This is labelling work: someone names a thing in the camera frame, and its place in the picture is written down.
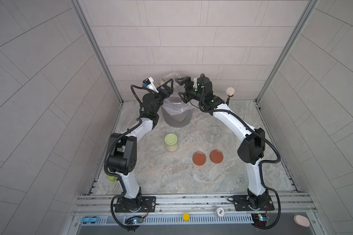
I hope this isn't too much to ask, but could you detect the small green cube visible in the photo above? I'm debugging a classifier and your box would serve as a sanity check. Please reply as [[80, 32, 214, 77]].
[[108, 176, 117, 182]]

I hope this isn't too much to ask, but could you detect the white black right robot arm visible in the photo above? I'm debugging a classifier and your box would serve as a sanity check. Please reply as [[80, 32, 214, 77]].
[[175, 74, 269, 210]]

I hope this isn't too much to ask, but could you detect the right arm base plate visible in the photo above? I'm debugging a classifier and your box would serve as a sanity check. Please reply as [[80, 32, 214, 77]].
[[227, 195, 275, 212]]

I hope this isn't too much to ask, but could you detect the pink round pad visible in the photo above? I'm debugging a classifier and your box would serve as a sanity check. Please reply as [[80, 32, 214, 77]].
[[293, 214, 310, 227]]

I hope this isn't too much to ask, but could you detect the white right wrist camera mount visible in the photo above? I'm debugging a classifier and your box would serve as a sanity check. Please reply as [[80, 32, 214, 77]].
[[193, 77, 202, 90]]

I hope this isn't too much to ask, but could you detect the left circuit board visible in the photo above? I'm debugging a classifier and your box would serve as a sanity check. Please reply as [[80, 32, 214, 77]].
[[125, 216, 145, 225]]

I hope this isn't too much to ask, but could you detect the aluminium corner profile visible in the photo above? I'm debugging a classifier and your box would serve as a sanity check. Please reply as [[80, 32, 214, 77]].
[[71, 0, 124, 104], [255, 0, 319, 103]]

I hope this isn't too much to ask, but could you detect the metal mesh waste bin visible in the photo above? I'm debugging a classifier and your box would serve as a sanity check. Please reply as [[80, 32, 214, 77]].
[[161, 107, 193, 128]]

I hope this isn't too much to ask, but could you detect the aluminium corner profile left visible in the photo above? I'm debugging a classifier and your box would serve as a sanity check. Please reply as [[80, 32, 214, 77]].
[[71, 0, 124, 104]]

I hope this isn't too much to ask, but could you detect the right circuit board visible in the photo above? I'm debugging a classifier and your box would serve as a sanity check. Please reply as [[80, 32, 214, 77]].
[[251, 213, 271, 228]]

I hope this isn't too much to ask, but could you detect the white round knob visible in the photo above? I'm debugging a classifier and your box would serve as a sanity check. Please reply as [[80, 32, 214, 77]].
[[214, 207, 225, 218]]

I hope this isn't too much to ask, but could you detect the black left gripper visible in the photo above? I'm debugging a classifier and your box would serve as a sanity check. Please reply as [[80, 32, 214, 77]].
[[150, 81, 171, 116]]

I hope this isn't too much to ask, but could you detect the green lidded rice jar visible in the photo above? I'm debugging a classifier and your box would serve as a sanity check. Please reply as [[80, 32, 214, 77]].
[[164, 133, 178, 152]]

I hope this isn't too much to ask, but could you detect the blue toy car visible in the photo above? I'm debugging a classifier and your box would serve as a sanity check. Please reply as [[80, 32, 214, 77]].
[[80, 216, 100, 224]]

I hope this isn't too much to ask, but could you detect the red lidded rice jar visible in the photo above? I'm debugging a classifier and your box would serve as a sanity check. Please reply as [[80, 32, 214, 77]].
[[172, 77, 185, 94]]

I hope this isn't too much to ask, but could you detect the aluminium corner profile right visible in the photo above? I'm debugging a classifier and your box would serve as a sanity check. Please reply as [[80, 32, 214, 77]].
[[255, 0, 319, 103]]

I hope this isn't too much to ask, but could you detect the red jar lid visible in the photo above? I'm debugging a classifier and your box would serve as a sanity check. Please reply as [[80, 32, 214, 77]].
[[209, 150, 224, 164], [192, 152, 207, 166]]

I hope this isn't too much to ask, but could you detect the aluminium rail frame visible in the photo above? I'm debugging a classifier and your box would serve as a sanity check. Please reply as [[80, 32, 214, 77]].
[[63, 191, 328, 235]]

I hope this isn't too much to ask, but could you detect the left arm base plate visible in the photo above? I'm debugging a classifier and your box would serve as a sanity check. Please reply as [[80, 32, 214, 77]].
[[113, 196, 156, 213]]

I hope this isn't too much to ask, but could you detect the clear plastic bin liner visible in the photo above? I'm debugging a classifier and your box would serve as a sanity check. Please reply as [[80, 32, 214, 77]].
[[160, 72, 194, 116]]

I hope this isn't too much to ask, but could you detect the clear rice jar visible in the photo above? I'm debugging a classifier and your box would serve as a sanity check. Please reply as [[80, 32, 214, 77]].
[[207, 126, 222, 144]]

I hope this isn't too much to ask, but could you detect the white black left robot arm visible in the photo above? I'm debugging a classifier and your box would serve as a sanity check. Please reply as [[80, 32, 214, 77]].
[[103, 77, 174, 211]]

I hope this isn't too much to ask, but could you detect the circuit board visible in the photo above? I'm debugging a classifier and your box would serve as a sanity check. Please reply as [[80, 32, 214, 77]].
[[251, 213, 271, 228], [125, 216, 145, 225]]

